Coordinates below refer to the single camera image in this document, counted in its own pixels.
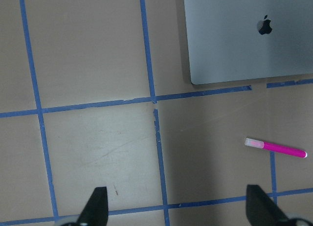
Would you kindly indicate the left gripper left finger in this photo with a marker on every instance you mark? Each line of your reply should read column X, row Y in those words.
column 95, row 212

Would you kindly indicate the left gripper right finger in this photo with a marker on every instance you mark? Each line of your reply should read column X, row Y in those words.
column 261, row 210

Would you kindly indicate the pink marker pen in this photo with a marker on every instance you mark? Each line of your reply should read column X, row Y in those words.
column 276, row 148

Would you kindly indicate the silver laptop notebook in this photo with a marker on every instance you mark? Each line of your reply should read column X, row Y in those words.
column 230, row 40

